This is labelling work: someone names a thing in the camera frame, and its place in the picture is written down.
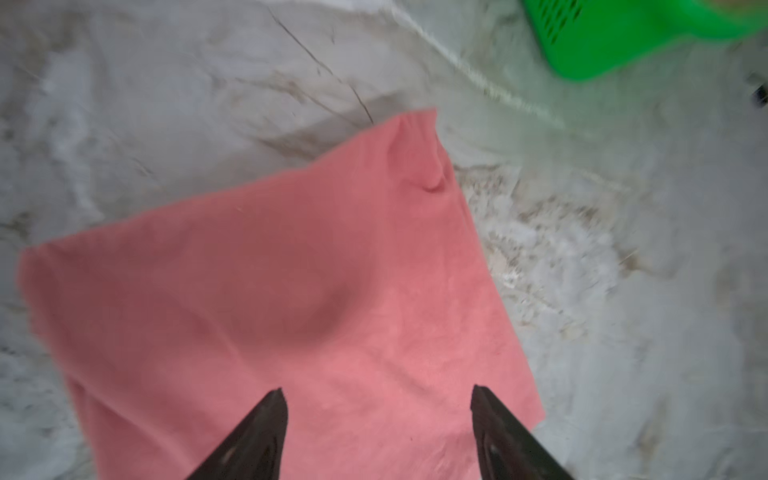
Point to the dusty pink t shirt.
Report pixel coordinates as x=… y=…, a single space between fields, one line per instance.
x=357 y=285

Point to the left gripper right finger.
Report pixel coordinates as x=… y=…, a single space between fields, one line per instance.
x=506 y=449

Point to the green plastic basket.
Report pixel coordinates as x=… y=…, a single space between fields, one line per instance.
x=584 y=39

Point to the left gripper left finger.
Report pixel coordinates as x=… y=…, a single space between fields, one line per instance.
x=253 y=450

